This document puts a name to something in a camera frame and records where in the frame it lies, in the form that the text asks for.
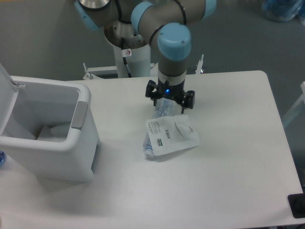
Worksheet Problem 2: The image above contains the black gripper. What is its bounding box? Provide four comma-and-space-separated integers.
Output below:
145, 80, 195, 114

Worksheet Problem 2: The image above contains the blue plastic bag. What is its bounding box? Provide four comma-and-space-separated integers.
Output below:
261, 0, 305, 22

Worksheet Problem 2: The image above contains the black cable on pedestal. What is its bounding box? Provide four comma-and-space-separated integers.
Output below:
121, 37, 132, 78

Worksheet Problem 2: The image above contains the black device at table edge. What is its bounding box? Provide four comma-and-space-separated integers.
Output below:
288, 193, 305, 219

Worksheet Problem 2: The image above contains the crushed clear plastic bottle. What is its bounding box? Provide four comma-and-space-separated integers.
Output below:
143, 98, 176, 159

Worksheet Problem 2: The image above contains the blue bottle cap at left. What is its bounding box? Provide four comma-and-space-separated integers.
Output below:
0, 150, 6, 167

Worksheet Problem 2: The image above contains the white metal base frame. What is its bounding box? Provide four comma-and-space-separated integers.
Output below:
82, 54, 205, 80

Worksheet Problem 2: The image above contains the white open trash can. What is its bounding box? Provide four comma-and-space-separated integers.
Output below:
0, 68, 101, 182

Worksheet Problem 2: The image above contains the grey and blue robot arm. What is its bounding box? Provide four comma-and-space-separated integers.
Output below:
74, 0, 217, 110

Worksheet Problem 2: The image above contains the white plastic packaging bag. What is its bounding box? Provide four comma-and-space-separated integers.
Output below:
143, 114, 201, 158

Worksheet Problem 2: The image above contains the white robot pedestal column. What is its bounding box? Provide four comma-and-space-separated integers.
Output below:
113, 45, 151, 78

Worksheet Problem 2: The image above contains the white frame at right edge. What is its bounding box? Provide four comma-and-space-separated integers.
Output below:
282, 82, 305, 128

